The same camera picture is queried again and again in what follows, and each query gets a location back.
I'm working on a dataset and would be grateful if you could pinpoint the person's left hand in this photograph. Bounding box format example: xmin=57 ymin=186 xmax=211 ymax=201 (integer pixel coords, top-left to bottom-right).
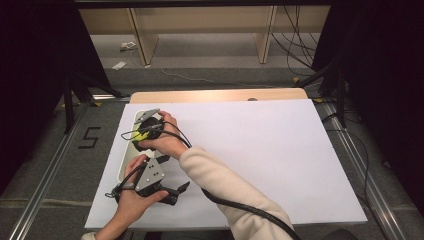
xmin=105 ymin=153 xmax=170 ymax=232

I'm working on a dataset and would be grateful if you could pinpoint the white floor cable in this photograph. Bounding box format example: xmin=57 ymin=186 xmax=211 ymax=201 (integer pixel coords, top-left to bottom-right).
xmin=159 ymin=66 xmax=278 ymax=90

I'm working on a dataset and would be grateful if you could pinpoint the white plastic tray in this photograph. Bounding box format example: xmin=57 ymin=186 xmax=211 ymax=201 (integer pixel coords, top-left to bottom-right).
xmin=117 ymin=109 xmax=162 ymax=184

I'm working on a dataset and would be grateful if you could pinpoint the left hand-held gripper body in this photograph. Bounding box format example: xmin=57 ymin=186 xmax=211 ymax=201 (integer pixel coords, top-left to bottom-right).
xmin=114 ymin=157 xmax=168 ymax=202

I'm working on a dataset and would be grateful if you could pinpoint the crumpled white paper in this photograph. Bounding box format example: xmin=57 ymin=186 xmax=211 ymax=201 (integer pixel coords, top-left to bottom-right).
xmin=119 ymin=41 xmax=138 ymax=52

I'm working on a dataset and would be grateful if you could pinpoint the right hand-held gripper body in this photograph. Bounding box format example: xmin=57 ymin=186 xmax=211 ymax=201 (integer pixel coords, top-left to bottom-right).
xmin=133 ymin=108 xmax=166 ymax=141

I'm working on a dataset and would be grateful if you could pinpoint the light wooden table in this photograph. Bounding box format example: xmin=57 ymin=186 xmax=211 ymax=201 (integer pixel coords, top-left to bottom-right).
xmin=129 ymin=87 xmax=309 ymax=104

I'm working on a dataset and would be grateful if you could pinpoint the person's right hand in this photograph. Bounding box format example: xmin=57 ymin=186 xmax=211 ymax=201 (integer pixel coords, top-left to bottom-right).
xmin=137 ymin=110 xmax=190 ymax=161

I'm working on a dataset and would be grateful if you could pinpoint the thick black sheathed cable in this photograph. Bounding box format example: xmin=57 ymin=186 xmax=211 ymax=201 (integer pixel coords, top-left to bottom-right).
xmin=200 ymin=187 xmax=303 ymax=240

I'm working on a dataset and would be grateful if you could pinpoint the beige wooden bench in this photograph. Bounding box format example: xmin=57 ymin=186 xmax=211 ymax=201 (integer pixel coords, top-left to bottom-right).
xmin=79 ymin=5 xmax=332 ymax=66

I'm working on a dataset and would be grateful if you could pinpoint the white foam board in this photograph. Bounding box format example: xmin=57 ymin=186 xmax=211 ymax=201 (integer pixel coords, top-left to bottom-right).
xmin=84 ymin=98 xmax=368 ymax=231

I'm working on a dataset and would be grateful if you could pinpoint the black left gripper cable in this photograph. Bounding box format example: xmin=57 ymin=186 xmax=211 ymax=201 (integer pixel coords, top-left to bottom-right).
xmin=104 ymin=162 xmax=148 ymax=200

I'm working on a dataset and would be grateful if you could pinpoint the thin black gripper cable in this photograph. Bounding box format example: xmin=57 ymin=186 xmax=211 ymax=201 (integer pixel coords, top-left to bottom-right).
xmin=120 ymin=120 xmax=194 ymax=150

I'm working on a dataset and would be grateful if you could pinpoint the black curtain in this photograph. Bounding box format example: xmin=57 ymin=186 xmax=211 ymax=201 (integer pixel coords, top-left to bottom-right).
xmin=311 ymin=0 xmax=424 ymax=214
xmin=0 ymin=0 xmax=112 ymax=198

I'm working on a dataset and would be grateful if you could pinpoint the aluminium floor rail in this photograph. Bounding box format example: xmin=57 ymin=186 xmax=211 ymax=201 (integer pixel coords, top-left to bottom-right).
xmin=7 ymin=102 xmax=92 ymax=240
xmin=319 ymin=102 xmax=408 ymax=240

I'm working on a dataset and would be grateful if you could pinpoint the black cable bundle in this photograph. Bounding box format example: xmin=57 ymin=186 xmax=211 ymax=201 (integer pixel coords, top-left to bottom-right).
xmin=270 ymin=4 xmax=322 ymax=78

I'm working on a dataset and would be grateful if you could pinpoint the black tripod stand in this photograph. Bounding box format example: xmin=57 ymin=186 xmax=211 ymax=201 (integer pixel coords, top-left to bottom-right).
xmin=293 ymin=55 xmax=348 ymax=130
xmin=61 ymin=71 xmax=125 ymax=135

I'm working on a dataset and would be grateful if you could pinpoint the black floor cable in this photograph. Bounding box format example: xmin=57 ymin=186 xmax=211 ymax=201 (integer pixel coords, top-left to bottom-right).
xmin=321 ymin=112 xmax=372 ymax=202

